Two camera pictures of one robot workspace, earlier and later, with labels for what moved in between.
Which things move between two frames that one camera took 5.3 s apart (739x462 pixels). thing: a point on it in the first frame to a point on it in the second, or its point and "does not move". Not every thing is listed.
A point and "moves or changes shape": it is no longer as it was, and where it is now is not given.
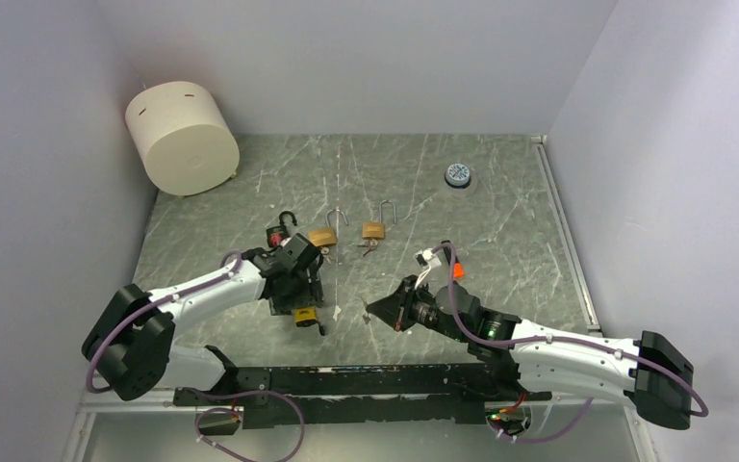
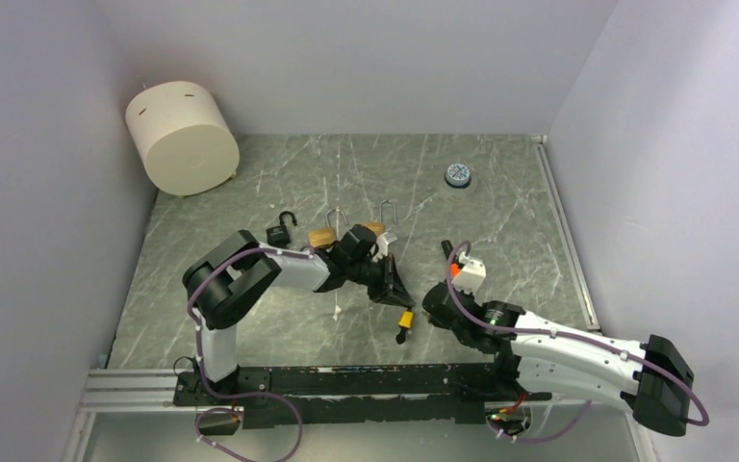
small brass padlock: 375,230 does not move
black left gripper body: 305,291 to 379,285
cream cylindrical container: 182,138 does not move
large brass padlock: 328,235 does not move
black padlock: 274,235 does not move
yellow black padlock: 306,317 moves or changes shape
